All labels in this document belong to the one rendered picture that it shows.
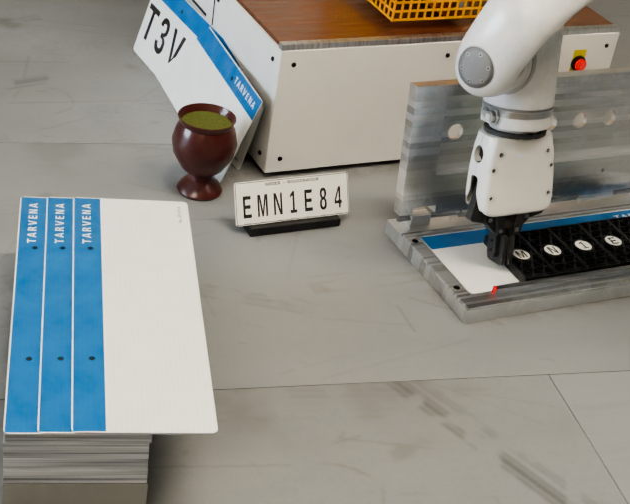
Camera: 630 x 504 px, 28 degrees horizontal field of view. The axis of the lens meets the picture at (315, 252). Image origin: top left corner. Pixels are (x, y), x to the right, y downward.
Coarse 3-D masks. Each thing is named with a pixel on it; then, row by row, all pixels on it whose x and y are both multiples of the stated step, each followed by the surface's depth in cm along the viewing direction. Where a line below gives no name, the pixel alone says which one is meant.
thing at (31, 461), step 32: (32, 224) 137; (32, 256) 132; (32, 288) 127; (32, 320) 123; (32, 352) 119; (32, 384) 115; (32, 416) 111; (32, 448) 110; (64, 448) 111; (96, 448) 112; (128, 448) 112; (32, 480) 113; (64, 480) 113; (96, 480) 114; (128, 480) 114
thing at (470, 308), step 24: (624, 192) 176; (408, 216) 161; (432, 216) 163; (456, 216) 166; (552, 216) 169; (408, 240) 159; (432, 264) 155; (552, 288) 154; (576, 288) 155; (600, 288) 156; (624, 288) 158; (456, 312) 150; (480, 312) 149; (504, 312) 151; (528, 312) 153
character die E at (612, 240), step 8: (584, 224) 167; (592, 224) 167; (600, 224) 168; (608, 224) 168; (592, 232) 166; (600, 232) 166; (608, 232) 167; (616, 232) 167; (600, 240) 165; (608, 240) 164; (616, 240) 164; (624, 240) 165; (608, 248) 162; (616, 248) 163; (624, 248) 163; (616, 256) 161; (624, 256) 162; (624, 264) 160
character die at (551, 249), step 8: (520, 232) 163; (528, 232) 163; (536, 232) 163; (544, 232) 164; (528, 240) 161; (536, 240) 162; (544, 240) 162; (552, 240) 163; (560, 240) 162; (536, 248) 161; (544, 248) 160; (552, 248) 160; (560, 248) 161; (568, 248) 161; (544, 256) 159; (552, 256) 159; (560, 256) 159; (568, 256) 160; (576, 256) 159; (552, 264) 157; (560, 264) 158; (568, 264) 158; (576, 264) 158; (584, 264) 158; (560, 272) 156; (568, 272) 156; (576, 272) 157
